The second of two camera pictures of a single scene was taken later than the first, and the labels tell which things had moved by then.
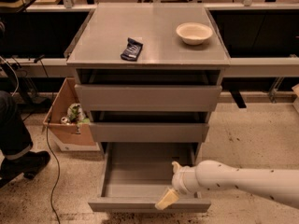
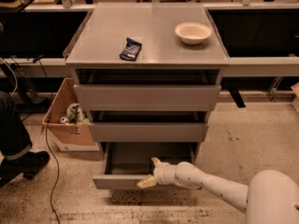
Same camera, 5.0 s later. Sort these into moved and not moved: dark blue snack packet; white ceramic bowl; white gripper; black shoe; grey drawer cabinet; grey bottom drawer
Moved: grey bottom drawer; white gripper
Not moved: grey drawer cabinet; white ceramic bowl; black shoe; dark blue snack packet
